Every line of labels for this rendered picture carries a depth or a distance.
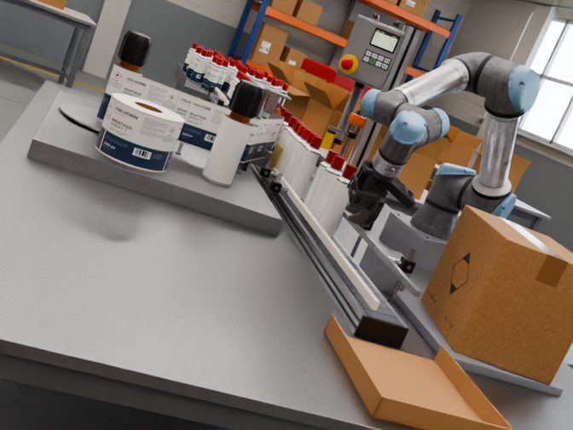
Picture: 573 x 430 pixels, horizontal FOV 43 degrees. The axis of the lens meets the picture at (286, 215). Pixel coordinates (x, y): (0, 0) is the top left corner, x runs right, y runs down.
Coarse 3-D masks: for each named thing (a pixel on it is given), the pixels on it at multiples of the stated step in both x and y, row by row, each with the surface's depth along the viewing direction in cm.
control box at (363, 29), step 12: (360, 24) 222; (372, 24) 220; (384, 24) 220; (360, 36) 222; (372, 36) 221; (348, 48) 224; (360, 48) 222; (372, 48) 221; (396, 48) 218; (360, 60) 223; (336, 72) 226; (348, 72) 224; (360, 72) 223; (372, 72) 222; (384, 72) 220; (372, 84) 222
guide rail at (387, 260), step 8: (312, 176) 229; (344, 216) 194; (352, 224) 187; (360, 232) 182; (368, 240) 175; (376, 248) 170; (384, 256) 165; (392, 264) 160; (400, 272) 156; (400, 280) 155; (408, 280) 152; (408, 288) 150; (416, 288) 148; (416, 296) 147
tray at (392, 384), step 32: (352, 352) 128; (384, 352) 144; (448, 352) 147; (384, 384) 129; (416, 384) 135; (448, 384) 141; (384, 416) 116; (416, 416) 117; (448, 416) 118; (480, 416) 131
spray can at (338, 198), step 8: (344, 168) 192; (352, 168) 191; (344, 176) 192; (336, 184) 192; (344, 184) 191; (336, 192) 192; (344, 192) 191; (328, 200) 194; (336, 200) 192; (344, 200) 192; (328, 208) 193; (336, 208) 192; (344, 208) 194; (328, 216) 193; (336, 216) 193; (320, 224) 195; (328, 224) 193; (336, 224) 194; (328, 232) 194
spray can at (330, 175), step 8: (336, 160) 199; (344, 160) 200; (328, 168) 200; (336, 168) 199; (328, 176) 199; (336, 176) 199; (320, 184) 201; (328, 184) 199; (320, 192) 200; (328, 192) 200; (312, 200) 202; (320, 200) 200; (312, 208) 202; (320, 208) 201; (320, 216) 202
